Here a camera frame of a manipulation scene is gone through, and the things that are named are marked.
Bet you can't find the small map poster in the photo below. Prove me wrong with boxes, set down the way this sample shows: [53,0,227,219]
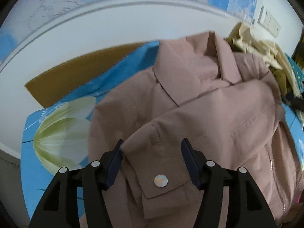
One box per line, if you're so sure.
[227,0,260,25]

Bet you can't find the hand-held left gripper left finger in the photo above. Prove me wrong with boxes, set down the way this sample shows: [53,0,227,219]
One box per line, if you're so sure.
[28,139,124,228]

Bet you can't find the blue floral bedsheet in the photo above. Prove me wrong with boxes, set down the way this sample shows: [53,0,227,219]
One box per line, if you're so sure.
[20,40,304,228]

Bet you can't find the brown headboard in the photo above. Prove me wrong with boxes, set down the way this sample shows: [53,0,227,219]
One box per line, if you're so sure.
[25,41,149,108]

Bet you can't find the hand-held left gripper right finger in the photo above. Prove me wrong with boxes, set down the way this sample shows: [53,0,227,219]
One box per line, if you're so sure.
[181,138,277,228]

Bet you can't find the pink jacket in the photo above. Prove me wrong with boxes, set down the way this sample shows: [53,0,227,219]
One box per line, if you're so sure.
[79,30,304,228]

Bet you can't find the olive green garment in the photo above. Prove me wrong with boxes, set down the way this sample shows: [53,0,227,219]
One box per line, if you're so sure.
[224,36,295,105]

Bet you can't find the teal plastic hanger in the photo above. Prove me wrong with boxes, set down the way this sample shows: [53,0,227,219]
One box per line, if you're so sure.
[284,53,304,95]

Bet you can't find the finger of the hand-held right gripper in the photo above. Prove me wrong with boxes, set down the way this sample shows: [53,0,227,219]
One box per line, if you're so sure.
[285,93,304,112]

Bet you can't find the white wall sockets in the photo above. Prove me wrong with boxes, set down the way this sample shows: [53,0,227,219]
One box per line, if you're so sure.
[257,5,282,38]

